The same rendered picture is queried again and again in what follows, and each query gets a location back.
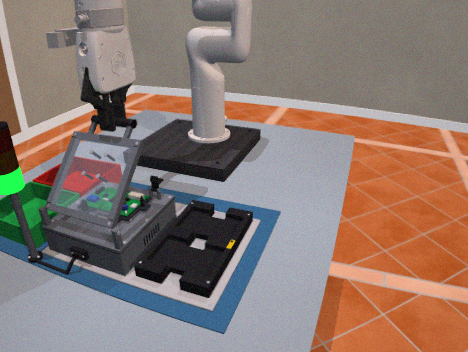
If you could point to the red bin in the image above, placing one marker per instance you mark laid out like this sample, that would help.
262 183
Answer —
48 177

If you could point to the green bin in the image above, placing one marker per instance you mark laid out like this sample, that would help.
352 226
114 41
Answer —
32 197

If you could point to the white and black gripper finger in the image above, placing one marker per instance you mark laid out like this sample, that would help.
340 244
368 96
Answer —
105 114
118 99

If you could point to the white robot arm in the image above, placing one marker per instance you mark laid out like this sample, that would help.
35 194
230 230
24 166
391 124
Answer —
205 46

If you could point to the green circuit board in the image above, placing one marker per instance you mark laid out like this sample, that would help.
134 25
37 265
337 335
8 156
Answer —
133 201

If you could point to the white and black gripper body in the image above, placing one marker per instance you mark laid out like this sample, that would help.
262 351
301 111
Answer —
108 56

